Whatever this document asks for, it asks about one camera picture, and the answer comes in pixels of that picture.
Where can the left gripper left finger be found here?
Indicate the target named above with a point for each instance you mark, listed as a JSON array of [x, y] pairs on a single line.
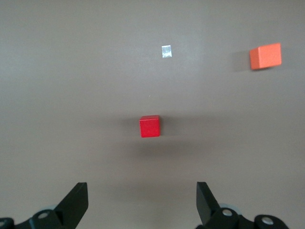
[[69, 207]]

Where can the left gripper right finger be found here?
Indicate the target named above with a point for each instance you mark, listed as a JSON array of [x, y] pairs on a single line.
[[209, 210]]

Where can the red wooden block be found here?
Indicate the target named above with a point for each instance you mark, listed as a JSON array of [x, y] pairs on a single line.
[[149, 127]]

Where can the orange wooden block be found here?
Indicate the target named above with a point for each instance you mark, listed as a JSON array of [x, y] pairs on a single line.
[[267, 56]]

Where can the brown paper table cover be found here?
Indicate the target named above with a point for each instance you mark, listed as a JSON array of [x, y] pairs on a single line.
[[71, 95]]

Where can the small clear tape piece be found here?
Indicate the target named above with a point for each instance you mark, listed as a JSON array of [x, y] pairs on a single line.
[[166, 51]]

